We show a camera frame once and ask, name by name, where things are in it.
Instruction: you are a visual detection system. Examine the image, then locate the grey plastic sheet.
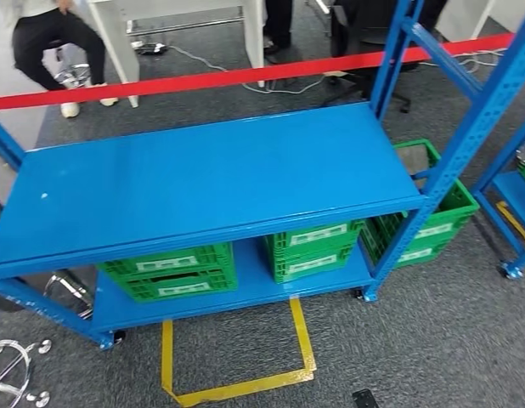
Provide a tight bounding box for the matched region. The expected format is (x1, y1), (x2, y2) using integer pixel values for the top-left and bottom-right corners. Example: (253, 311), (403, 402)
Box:
(398, 144), (432, 177)

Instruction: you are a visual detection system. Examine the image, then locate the chrome star-base stool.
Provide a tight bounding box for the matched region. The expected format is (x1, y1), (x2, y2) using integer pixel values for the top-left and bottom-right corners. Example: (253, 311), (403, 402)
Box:
(0, 337), (52, 408)

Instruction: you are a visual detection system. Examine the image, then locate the black stool chrome base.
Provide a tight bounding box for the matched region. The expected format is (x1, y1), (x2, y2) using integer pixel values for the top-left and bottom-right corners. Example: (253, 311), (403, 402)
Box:
(46, 37), (95, 91)

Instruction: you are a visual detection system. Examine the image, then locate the black router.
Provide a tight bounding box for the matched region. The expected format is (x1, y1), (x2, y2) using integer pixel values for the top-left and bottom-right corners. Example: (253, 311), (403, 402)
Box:
(132, 39), (168, 56)

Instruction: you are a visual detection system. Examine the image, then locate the yellow floor tape outline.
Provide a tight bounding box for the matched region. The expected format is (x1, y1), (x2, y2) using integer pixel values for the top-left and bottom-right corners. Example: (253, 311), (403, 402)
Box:
(496, 201), (525, 247)
(160, 297), (318, 408)

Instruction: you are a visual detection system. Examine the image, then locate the white partition panel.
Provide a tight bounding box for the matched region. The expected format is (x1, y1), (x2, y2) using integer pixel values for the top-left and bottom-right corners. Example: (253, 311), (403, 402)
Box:
(434, 0), (525, 43)

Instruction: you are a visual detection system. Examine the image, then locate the person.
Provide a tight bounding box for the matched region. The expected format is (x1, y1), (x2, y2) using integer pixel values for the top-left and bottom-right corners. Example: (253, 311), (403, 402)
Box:
(262, 0), (295, 56)
(0, 0), (119, 119)

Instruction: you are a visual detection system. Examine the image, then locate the white desk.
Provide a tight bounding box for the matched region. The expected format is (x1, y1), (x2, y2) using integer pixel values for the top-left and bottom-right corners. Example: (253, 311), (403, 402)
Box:
(86, 0), (266, 109)

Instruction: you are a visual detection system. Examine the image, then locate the chrome ring stool base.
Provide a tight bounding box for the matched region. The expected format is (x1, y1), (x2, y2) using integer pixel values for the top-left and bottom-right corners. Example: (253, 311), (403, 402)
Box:
(43, 271), (96, 321)

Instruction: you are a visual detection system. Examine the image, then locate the black office chair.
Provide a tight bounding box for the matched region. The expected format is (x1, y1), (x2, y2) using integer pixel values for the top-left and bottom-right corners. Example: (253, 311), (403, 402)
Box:
(322, 0), (421, 114)

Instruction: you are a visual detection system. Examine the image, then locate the red barrier tape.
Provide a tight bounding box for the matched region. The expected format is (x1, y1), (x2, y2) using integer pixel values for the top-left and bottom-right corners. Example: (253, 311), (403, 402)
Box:
(0, 31), (516, 112)

